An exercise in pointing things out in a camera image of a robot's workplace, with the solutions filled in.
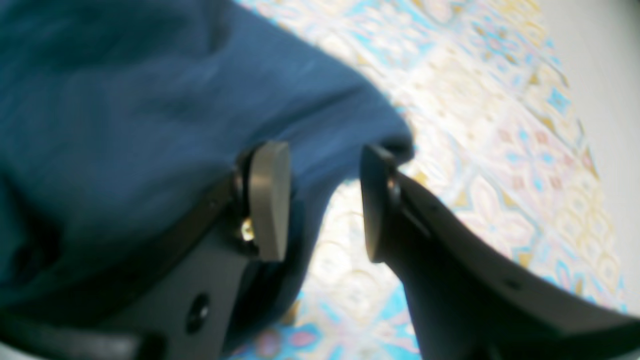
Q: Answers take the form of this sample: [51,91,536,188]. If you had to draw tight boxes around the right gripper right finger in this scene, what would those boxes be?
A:
[359,145,640,360]

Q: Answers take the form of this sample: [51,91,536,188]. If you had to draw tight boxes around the dark navy t-shirt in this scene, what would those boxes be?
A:
[1,0,414,352]

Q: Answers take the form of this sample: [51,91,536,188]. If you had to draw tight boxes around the patterned tile tablecloth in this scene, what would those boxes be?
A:
[231,0,627,360]

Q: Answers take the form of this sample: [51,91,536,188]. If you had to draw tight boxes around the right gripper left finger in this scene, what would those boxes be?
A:
[1,141,291,360]

